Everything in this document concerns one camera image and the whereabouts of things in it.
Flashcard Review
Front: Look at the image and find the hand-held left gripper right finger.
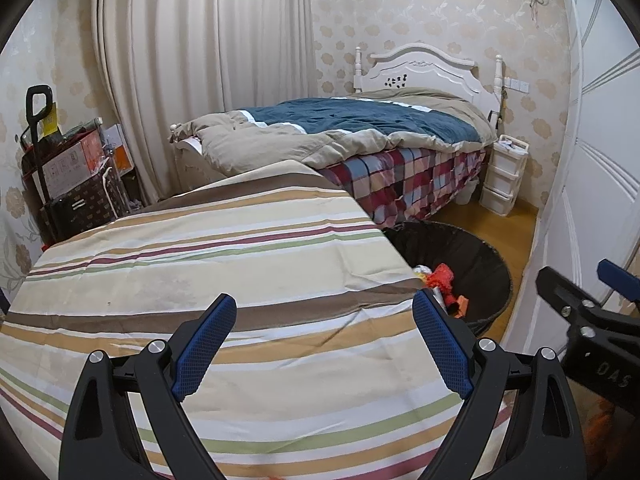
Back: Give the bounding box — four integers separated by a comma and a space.
412, 290, 586, 480

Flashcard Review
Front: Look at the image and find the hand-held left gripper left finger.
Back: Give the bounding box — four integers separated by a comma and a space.
59, 292, 238, 480

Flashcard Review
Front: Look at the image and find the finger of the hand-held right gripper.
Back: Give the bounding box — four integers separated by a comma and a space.
599, 258, 640, 308
536, 266, 618, 333

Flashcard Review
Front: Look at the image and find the red-orange foam net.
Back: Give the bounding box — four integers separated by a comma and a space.
427, 263, 458, 291

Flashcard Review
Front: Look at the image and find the black trash bin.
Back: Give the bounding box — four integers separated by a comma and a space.
382, 221, 513, 336

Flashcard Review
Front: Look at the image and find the striped tablecloth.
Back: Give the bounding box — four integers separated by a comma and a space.
0, 159, 506, 480

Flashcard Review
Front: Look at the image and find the white wardrobe door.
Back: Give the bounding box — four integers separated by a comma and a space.
500, 0, 640, 341

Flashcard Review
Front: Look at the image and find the white plastic drawer unit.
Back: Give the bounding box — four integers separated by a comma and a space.
481, 135, 529, 217

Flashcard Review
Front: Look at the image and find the plaid bed sheet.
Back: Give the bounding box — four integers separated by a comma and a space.
320, 145, 488, 226

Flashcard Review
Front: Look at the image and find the small white orange box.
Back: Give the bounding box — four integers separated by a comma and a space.
100, 124, 133, 173

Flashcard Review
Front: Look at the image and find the white and orange cardboard box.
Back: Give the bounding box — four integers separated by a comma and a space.
40, 132, 103, 198

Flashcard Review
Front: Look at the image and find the blue and beige duvet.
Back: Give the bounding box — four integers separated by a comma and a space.
170, 87, 496, 171

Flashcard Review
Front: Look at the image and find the bed with blue-beige quilt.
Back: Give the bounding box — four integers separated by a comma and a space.
169, 42, 506, 181

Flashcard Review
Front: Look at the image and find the cream curtain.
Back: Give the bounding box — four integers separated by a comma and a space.
92, 0, 316, 206

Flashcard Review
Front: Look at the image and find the brown trolley with black handle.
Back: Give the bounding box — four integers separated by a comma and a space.
20, 85, 126, 248

